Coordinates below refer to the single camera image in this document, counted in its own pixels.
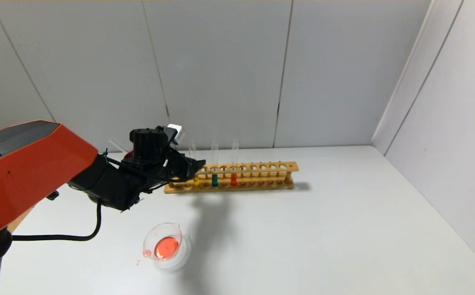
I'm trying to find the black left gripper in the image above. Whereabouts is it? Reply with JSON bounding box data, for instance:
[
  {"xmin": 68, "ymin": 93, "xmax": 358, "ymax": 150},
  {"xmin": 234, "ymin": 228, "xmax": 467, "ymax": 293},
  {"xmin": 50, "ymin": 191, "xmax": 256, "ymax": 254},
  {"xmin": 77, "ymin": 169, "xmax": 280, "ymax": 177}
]
[{"xmin": 166, "ymin": 148, "xmax": 206, "ymax": 182}]

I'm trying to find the yellow pigment glass test tube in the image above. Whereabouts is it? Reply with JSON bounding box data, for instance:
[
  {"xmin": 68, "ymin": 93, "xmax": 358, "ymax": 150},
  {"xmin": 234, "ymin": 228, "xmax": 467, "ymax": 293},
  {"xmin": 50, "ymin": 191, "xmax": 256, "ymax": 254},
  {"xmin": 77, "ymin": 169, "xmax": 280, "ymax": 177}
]
[{"xmin": 189, "ymin": 141, "xmax": 200, "ymax": 188}]

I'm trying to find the blue pigment glass test tube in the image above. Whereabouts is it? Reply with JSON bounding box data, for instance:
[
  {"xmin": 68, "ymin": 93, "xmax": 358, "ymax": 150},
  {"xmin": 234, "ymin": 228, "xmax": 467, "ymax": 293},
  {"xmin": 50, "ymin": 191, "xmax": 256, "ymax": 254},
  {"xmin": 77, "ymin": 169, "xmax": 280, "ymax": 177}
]
[{"xmin": 211, "ymin": 140, "xmax": 220, "ymax": 188}]

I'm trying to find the red pigment glass test tube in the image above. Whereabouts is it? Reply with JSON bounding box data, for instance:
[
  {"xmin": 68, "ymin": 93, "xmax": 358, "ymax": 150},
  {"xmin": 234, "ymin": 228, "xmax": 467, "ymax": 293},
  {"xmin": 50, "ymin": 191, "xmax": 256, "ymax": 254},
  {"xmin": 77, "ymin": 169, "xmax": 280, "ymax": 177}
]
[{"xmin": 231, "ymin": 139, "xmax": 239, "ymax": 187}]

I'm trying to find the wooden test tube rack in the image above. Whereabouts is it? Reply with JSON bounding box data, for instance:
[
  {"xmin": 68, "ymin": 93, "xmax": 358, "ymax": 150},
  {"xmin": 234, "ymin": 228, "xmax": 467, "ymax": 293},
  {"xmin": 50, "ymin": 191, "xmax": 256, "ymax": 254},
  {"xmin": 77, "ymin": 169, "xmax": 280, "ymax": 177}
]
[{"xmin": 164, "ymin": 161, "xmax": 299, "ymax": 194}]

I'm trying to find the clear glass stirring rod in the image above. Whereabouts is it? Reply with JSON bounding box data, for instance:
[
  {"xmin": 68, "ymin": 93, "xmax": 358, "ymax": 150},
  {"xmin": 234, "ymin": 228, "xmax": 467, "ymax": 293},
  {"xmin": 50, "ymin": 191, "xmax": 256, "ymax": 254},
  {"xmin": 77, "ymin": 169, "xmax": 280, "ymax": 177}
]
[{"xmin": 109, "ymin": 138, "xmax": 129, "ymax": 153}]

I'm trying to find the clear glass dish with spout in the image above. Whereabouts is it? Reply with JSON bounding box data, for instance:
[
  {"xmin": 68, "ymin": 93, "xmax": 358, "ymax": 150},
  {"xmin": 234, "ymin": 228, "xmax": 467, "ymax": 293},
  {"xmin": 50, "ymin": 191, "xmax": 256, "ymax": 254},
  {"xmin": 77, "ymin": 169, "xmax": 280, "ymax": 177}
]
[{"xmin": 142, "ymin": 222, "xmax": 191, "ymax": 270}]

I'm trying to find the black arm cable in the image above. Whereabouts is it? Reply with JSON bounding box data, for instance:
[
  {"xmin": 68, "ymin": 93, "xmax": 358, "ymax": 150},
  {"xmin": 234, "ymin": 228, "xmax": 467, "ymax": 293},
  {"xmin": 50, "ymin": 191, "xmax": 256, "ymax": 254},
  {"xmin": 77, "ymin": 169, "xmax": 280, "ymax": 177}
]
[{"xmin": 12, "ymin": 201, "xmax": 102, "ymax": 241}]

